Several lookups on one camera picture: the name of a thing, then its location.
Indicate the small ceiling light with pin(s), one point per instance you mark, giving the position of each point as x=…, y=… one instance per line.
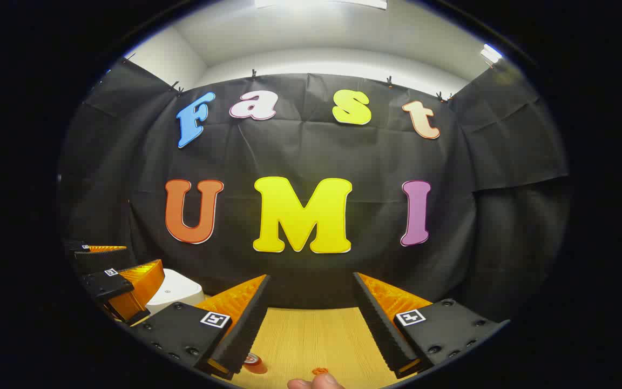
x=491, y=53

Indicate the black backdrop cloth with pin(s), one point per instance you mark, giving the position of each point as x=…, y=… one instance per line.
x=289, y=146

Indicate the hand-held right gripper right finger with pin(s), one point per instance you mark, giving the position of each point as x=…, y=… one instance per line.
x=378, y=324

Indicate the orange paper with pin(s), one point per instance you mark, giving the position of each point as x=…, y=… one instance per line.
x=320, y=371

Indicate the wooden desktop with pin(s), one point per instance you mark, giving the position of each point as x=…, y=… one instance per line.
x=316, y=335

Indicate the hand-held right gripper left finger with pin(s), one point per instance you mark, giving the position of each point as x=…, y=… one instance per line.
x=246, y=324

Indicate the red pop can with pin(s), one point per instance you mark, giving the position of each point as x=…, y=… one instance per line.
x=257, y=366

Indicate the long ceiling light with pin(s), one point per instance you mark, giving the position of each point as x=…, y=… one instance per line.
x=316, y=3

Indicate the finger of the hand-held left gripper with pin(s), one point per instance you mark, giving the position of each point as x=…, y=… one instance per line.
x=100, y=260
x=103, y=285

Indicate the white desktop garbage bin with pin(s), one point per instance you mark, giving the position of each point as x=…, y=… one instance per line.
x=178, y=292

